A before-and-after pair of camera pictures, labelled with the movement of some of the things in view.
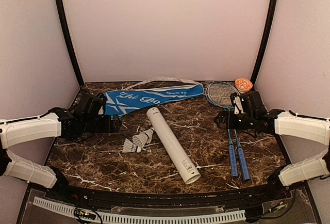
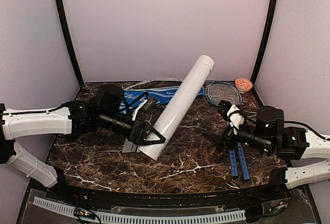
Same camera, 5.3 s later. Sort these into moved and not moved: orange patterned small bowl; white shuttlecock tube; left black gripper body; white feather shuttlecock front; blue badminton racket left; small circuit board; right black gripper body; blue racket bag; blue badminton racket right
Moved: left black gripper body; right black gripper body; white shuttlecock tube
Not moved: small circuit board; blue racket bag; blue badminton racket left; blue badminton racket right; white feather shuttlecock front; orange patterned small bowl
